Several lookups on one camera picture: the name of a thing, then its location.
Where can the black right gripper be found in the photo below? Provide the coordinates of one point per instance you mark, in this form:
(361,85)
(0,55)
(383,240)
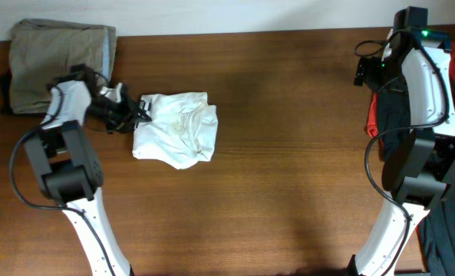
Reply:
(372,77)

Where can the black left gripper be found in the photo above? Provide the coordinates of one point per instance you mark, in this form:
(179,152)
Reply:
(128,114)

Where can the white t-shirt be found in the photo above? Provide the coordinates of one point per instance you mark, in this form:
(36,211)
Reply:
(182,131)

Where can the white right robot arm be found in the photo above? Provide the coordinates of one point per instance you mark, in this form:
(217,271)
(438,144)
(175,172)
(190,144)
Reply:
(394,50)

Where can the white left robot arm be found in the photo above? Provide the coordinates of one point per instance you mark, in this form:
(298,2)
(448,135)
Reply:
(69,173)

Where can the folded olive green garment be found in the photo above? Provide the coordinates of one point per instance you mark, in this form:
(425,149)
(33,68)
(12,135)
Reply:
(43,49)

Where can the black garment pile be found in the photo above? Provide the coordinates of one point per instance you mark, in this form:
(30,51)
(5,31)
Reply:
(420,173)

